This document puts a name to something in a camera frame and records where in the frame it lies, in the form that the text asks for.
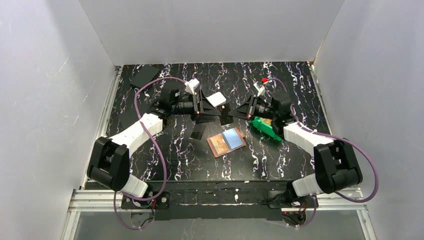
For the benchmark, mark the black rectangular box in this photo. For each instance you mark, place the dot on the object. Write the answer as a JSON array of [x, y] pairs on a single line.
[[145, 74]]

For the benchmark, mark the tan leather card holder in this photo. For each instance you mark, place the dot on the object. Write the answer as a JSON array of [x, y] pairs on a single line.
[[233, 138]]

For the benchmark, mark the flat black card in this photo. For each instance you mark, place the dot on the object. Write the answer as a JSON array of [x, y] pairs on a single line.
[[128, 117]]

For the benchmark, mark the gold credit card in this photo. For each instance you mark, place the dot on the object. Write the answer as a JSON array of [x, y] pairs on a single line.
[[219, 144]]

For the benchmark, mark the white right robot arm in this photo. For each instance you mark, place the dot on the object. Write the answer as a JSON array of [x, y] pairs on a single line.
[[335, 163]]

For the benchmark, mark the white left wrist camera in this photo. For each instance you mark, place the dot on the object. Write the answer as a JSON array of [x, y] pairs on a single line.
[[191, 86]]

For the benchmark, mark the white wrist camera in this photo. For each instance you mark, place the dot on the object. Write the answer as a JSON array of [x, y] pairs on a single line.
[[191, 86], [260, 86]]

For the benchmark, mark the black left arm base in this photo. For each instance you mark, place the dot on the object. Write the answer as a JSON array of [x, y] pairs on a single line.
[[160, 203]]

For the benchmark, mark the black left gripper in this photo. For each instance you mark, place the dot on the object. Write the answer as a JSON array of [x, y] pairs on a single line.
[[198, 107]]

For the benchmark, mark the white rectangular box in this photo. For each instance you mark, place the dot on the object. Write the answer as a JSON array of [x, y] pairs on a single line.
[[217, 99]]

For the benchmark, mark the aluminium frame rail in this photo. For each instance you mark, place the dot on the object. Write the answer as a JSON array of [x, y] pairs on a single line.
[[216, 214]]

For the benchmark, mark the loose black card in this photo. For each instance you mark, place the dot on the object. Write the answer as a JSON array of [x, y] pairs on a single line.
[[198, 131]]

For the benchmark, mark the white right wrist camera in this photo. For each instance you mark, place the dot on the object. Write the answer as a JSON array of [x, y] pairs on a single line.
[[260, 86]]

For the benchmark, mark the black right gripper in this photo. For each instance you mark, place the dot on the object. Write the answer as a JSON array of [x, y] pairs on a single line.
[[251, 109]]

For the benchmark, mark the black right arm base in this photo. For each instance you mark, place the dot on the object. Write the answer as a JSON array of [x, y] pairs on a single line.
[[277, 199]]

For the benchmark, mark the green plastic bin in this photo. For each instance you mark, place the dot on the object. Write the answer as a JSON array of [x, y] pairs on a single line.
[[264, 126]]

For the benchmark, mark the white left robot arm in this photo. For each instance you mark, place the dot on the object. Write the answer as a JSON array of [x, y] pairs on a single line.
[[109, 164]]

